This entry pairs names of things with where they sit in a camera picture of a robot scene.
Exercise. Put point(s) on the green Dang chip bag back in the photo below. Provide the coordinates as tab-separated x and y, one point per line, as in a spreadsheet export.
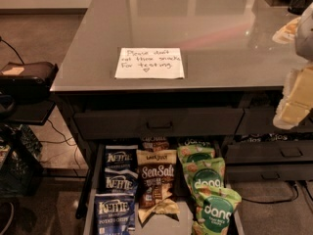
192	150

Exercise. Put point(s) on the white handwritten paper note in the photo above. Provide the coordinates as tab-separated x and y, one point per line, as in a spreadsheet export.
150	63

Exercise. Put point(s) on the blue Kettle chip bag back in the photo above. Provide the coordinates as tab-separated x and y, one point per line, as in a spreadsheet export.
121	157

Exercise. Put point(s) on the dark cabinet with drawers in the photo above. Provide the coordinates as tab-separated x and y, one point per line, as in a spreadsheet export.
234	73

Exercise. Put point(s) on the green Dang chip bag front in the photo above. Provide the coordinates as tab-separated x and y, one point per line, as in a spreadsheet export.
214	209

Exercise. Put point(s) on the top left drawer front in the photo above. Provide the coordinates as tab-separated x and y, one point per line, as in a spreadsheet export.
158	122

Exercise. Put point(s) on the green Dang chip bag middle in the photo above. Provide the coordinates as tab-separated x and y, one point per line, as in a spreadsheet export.
204	173

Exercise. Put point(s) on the green dang chip bag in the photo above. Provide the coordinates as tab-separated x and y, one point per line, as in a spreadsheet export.
192	150
214	209
204	173

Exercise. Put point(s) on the dark snack bags right drawer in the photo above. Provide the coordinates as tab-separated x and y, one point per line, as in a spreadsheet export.
273	137

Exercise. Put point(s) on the blue Kettle chip bag middle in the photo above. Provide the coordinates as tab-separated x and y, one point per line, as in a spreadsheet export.
121	181

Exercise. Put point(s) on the blue kettle chip bag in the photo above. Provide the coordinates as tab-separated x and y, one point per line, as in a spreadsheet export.
121	181
113	213
121	157

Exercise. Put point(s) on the black office chair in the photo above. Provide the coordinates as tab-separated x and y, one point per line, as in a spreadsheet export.
25	92

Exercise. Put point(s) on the blue Kettle chip bag front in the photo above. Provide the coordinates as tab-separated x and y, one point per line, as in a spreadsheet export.
113	213

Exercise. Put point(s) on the open middle drawer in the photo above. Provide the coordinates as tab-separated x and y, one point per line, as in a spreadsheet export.
156	224

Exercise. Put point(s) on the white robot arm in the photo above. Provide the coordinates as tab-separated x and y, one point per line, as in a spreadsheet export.
300	32

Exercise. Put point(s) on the brown chip bag behind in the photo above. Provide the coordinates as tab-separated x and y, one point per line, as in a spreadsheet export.
154	144

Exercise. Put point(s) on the brown Sea Salt chip bag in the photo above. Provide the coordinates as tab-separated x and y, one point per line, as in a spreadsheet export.
156	177

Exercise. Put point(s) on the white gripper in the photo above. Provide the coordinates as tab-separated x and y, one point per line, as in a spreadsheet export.
305	33

